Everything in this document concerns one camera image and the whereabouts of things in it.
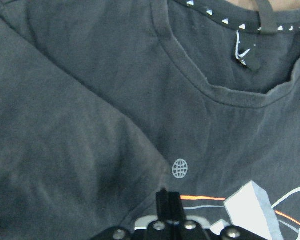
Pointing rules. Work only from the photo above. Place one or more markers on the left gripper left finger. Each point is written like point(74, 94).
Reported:
point(163, 205)

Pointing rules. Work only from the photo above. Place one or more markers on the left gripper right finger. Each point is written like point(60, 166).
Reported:
point(177, 213)

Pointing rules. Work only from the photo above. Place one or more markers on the black printed t-shirt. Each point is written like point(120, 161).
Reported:
point(105, 102)

